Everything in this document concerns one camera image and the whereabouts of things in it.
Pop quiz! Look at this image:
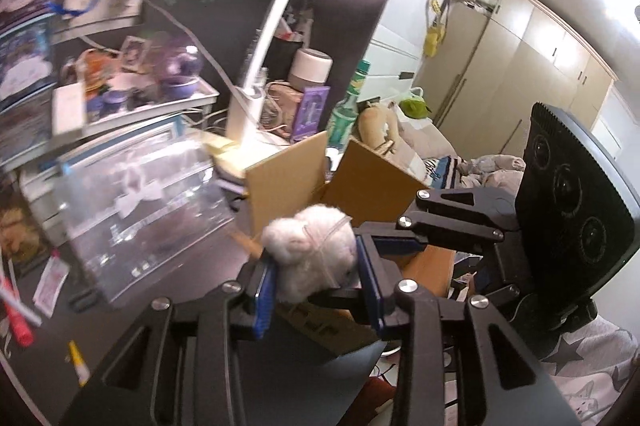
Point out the star printed white cloth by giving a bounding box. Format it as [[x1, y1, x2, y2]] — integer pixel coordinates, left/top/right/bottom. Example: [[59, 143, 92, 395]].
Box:
[[540, 301, 640, 426]]

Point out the character photo card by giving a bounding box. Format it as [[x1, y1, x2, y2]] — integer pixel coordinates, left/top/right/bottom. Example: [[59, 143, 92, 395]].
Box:
[[119, 35, 151, 72]]

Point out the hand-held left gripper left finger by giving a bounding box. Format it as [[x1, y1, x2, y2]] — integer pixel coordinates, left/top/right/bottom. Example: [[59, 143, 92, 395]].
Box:
[[60, 256, 281, 426]]

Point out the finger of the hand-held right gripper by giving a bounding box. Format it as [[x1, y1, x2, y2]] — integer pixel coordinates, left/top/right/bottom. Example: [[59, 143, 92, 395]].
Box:
[[306, 286, 362, 308], [357, 187, 518, 257]]

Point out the purple card box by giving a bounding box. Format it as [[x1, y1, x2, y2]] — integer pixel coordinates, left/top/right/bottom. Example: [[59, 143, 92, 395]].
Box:
[[290, 85, 331, 142]]

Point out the blue framed box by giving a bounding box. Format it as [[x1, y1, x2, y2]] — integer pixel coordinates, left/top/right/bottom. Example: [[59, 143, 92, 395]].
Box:
[[40, 113, 201, 172]]

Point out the white fluffy plush toy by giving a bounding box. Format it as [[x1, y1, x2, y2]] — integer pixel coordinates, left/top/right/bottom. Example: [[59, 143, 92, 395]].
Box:
[[261, 203, 358, 304]]

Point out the white plug cable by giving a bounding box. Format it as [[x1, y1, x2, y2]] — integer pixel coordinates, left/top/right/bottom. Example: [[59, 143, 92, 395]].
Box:
[[142, 0, 238, 94]]

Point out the beige wardrobe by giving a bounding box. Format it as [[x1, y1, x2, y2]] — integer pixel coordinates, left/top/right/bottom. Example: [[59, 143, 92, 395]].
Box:
[[415, 0, 616, 157]]

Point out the white power adapter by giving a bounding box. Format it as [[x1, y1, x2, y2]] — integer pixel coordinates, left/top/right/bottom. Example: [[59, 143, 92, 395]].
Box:
[[50, 84, 86, 137]]

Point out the yellow hanging bag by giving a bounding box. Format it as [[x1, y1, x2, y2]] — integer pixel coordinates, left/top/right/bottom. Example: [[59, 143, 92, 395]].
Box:
[[422, 0, 451, 57]]

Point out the clear plastic storage bin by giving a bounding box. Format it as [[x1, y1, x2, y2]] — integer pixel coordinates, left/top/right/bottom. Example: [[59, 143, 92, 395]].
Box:
[[50, 126, 236, 307]]

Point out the white desk lamp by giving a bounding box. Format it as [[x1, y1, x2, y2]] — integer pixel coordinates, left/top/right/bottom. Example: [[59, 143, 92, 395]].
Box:
[[227, 0, 443, 147]]

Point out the brown cardboard box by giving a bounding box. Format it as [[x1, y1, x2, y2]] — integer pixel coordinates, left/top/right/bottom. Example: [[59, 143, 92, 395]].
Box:
[[244, 130, 456, 357]]

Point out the beige bed blanket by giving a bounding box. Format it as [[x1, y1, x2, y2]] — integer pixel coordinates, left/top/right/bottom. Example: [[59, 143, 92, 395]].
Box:
[[400, 126, 526, 192]]

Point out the green glass bottle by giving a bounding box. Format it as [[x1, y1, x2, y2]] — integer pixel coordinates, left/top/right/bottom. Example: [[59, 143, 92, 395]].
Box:
[[325, 59, 372, 154]]

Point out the black pen holder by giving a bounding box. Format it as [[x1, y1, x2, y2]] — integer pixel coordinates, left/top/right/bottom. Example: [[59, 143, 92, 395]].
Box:
[[265, 0, 316, 82]]

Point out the tan plush toy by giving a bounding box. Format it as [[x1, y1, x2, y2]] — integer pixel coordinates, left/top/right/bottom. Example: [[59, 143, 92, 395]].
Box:
[[357, 104, 401, 157]]

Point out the small printed sachet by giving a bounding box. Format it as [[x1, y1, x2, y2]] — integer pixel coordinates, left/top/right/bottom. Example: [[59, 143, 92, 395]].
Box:
[[32, 256, 71, 307]]

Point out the black clip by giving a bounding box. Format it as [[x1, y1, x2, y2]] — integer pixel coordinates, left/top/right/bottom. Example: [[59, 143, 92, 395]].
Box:
[[67, 289, 101, 312]]

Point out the white desktop shelf organiser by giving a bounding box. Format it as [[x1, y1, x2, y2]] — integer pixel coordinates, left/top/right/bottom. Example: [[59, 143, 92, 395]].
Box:
[[20, 76, 221, 237]]

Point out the green plush toy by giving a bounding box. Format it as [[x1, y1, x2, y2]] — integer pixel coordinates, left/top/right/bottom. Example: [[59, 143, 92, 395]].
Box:
[[397, 94, 433, 119]]

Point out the yellow pen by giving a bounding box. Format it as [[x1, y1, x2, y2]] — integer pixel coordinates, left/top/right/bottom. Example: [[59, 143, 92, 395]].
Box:
[[65, 338, 91, 387]]

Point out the yellow notepad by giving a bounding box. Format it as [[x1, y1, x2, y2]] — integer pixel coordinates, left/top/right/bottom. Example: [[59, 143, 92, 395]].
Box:
[[200, 131, 251, 179]]

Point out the pink marker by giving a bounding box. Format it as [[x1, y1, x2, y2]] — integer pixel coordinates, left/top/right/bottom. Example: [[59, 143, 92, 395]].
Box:
[[0, 276, 36, 347]]

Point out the white round humidifier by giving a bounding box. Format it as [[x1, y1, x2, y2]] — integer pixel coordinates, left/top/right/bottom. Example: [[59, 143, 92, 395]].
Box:
[[289, 48, 333, 92]]

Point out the orange figure globe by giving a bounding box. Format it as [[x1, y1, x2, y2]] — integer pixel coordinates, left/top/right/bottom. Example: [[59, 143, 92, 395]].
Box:
[[75, 49, 121, 87]]

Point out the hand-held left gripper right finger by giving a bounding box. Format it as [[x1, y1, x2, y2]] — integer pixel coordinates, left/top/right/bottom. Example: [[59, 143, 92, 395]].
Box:
[[352, 233, 583, 426]]

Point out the purple snow globe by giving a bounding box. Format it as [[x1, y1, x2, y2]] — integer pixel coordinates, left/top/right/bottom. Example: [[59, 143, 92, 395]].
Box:
[[160, 41, 203, 102]]

